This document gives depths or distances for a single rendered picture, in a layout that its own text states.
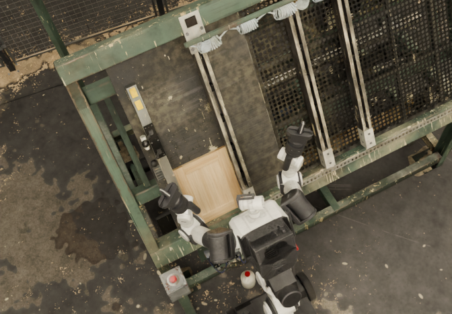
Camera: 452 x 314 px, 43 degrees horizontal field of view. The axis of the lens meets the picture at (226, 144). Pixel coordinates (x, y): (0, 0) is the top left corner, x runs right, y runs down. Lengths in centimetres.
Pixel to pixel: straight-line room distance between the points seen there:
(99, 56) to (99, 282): 205
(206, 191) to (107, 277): 134
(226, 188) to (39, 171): 197
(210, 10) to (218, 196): 107
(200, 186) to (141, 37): 93
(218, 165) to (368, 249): 150
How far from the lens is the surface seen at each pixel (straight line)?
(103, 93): 287
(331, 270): 415
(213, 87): 290
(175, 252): 332
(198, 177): 314
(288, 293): 296
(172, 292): 317
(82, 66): 267
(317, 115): 325
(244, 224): 279
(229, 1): 277
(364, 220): 430
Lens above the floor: 395
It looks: 60 degrees down
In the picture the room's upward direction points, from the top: 9 degrees counter-clockwise
